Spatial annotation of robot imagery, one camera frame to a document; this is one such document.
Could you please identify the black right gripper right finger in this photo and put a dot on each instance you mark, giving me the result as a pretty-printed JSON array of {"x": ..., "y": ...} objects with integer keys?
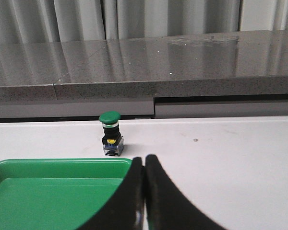
[{"x": 167, "y": 207}]

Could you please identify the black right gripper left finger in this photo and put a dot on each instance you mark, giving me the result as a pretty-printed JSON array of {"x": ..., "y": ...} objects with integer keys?
[{"x": 125, "y": 208}]

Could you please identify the green mushroom push button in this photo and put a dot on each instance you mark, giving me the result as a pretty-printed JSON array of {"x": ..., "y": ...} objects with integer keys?
[{"x": 113, "y": 142}]

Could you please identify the green plastic tray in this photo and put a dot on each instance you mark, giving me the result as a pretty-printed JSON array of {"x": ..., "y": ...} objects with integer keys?
[{"x": 57, "y": 194}]

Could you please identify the grey speckled stone counter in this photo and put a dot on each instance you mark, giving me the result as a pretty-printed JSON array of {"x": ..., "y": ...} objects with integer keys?
[{"x": 203, "y": 75}]

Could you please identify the grey pleated curtain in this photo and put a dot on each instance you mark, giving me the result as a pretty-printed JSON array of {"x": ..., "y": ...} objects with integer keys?
[{"x": 38, "y": 21}]

